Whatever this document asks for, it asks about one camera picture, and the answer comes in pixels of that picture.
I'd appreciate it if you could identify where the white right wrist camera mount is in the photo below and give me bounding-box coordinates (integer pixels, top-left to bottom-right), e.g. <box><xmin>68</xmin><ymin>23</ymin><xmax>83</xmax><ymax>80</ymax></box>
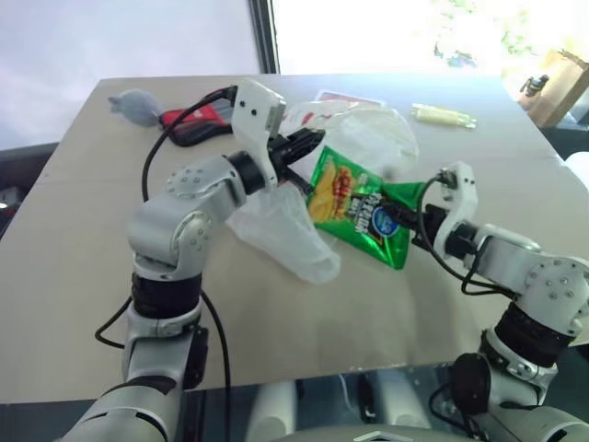
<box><xmin>433</xmin><ymin>161</ymin><xmax>478</xmax><ymax>257</ymax></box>

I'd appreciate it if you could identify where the pale yellow wrapped snack pack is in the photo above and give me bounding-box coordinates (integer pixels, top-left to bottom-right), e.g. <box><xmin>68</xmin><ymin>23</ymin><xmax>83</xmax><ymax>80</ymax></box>
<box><xmin>410</xmin><ymin>103</ymin><xmax>479</xmax><ymax>131</ymax></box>

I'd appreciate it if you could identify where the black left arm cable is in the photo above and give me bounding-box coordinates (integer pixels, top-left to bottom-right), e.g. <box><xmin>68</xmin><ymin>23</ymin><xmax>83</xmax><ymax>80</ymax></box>
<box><xmin>94</xmin><ymin>85</ymin><xmax>240</xmax><ymax>407</ymax></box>

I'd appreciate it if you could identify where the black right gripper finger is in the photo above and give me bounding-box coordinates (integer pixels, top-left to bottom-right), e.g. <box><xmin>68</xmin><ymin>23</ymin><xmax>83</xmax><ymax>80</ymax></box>
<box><xmin>380</xmin><ymin>202</ymin><xmax>419</xmax><ymax>227</ymax></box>

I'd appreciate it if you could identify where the red and black pouch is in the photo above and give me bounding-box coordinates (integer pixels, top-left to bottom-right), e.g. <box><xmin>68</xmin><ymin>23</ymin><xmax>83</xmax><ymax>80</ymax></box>
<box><xmin>158</xmin><ymin>102</ymin><xmax>237</xmax><ymax>148</ymax></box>

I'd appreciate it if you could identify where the dark window frame post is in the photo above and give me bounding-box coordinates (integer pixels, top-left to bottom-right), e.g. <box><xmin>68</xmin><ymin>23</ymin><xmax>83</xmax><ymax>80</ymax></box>
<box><xmin>248</xmin><ymin>0</ymin><xmax>282</xmax><ymax>75</ymax></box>

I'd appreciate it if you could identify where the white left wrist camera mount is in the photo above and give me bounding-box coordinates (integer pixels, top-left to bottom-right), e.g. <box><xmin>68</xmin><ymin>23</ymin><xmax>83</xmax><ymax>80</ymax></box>
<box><xmin>229</xmin><ymin>78</ymin><xmax>287</xmax><ymax>186</ymax></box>

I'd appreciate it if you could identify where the grey plush toy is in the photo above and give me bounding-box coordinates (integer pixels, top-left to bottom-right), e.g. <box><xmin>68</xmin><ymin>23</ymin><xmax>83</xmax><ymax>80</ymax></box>
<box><xmin>107</xmin><ymin>89</ymin><xmax>166</xmax><ymax>129</ymax></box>

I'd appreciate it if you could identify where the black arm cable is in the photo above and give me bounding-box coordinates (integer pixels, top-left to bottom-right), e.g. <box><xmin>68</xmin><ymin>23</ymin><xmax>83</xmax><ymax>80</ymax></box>
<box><xmin>416</xmin><ymin>170</ymin><xmax>512</xmax><ymax>297</ymax></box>
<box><xmin>94</xmin><ymin>85</ymin><xmax>240</xmax><ymax>407</ymax></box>

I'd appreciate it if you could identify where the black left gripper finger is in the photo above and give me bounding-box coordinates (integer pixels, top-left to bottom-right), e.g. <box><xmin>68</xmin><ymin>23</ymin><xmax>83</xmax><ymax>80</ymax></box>
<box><xmin>281</xmin><ymin>165</ymin><xmax>316</xmax><ymax>194</ymax></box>
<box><xmin>294</xmin><ymin>129</ymin><xmax>328</xmax><ymax>153</ymax></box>

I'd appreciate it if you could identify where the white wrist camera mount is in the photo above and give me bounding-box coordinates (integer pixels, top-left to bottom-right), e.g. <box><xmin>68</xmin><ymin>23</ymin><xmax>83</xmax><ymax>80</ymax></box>
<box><xmin>433</xmin><ymin>161</ymin><xmax>478</xmax><ymax>257</ymax></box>
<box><xmin>229</xmin><ymin>78</ymin><xmax>287</xmax><ymax>186</ymax></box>

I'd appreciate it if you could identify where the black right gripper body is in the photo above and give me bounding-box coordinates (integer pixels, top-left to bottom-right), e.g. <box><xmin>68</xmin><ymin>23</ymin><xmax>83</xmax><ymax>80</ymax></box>
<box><xmin>410</xmin><ymin>204</ymin><xmax>446</xmax><ymax>251</ymax></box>

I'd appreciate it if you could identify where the clear plastic bag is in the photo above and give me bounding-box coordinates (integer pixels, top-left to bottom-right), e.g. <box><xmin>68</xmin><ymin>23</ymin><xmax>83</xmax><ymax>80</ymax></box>
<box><xmin>225</xmin><ymin>99</ymin><xmax>421</xmax><ymax>285</ymax></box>

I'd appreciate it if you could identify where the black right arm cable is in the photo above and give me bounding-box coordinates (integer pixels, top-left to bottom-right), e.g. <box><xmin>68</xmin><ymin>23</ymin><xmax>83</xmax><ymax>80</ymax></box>
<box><xmin>416</xmin><ymin>170</ymin><xmax>512</xmax><ymax>297</ymax></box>

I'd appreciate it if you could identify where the grey robot torso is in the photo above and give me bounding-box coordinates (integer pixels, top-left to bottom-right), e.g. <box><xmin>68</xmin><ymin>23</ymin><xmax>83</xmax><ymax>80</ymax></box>
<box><xmin>289</xmin><ymin>425</ymin><xmax>466</xmax><ymax>442</ymax></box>

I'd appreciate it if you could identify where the green chips packet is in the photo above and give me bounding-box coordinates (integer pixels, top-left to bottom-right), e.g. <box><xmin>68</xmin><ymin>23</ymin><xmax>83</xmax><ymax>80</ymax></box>
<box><xmin>306</xmin><ymin>145</ymin><xmax>425</xmax><ymax>270</ymax></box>

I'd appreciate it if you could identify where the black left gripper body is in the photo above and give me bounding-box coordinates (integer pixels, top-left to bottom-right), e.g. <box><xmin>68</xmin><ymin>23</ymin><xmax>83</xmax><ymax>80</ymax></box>
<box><xmin>268</xmin><ymin>132</ymin><xmax>308</xmax><ymax>175</ymax></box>

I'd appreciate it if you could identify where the brown cardboard box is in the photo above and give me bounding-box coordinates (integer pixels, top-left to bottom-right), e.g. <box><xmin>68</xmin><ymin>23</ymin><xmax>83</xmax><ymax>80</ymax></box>
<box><xmin>529</xmin><ymin>48</ymin><xmax>589</xmax><ymax>129</ymax></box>

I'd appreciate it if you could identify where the red and white flat packet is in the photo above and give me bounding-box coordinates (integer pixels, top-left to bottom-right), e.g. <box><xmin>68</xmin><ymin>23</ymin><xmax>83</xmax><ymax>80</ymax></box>
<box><xmin>315</xmin><ymin>88</ymin><xmax>385</xmax><ymax>108</ymax></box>

